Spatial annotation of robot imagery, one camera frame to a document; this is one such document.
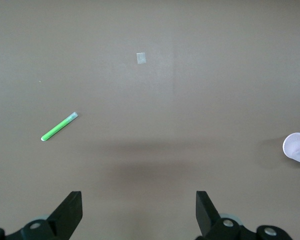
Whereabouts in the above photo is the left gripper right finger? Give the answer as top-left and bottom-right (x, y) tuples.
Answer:
(195, 190), (295, 240)

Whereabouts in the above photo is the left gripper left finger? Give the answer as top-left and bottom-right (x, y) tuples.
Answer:
(0, 190), (84, 240)

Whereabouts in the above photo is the pink mesh pen holder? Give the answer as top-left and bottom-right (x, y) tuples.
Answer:
(282, 132), (300, 169)

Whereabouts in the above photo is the green highlighter pen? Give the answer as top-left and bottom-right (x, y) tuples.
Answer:
(40, 111), (79, 143)

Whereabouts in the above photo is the small clear tape patch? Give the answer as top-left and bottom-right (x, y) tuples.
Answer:
(136, 52), (147, 66)

